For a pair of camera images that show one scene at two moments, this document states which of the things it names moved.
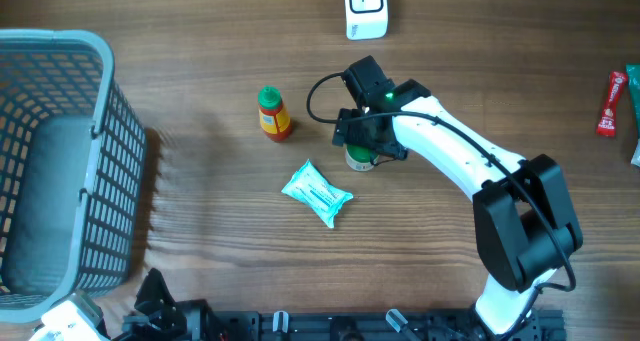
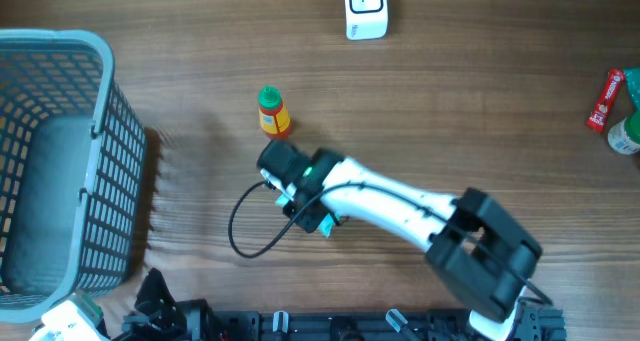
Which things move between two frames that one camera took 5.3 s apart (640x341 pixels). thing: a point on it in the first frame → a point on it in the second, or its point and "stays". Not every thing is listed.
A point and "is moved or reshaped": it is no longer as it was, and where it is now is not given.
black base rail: x=548 y=324 stays
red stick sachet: x=607 y=123 is moved or reshaped
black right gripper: x=351 y=133 → x=308 y=222
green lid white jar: x=360 y=158 → x=624 y=136
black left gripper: x=163 y=313 stays
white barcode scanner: x=366 y=10 stays
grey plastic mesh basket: x=72 y=172 stays
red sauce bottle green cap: x=274 y=116 stays
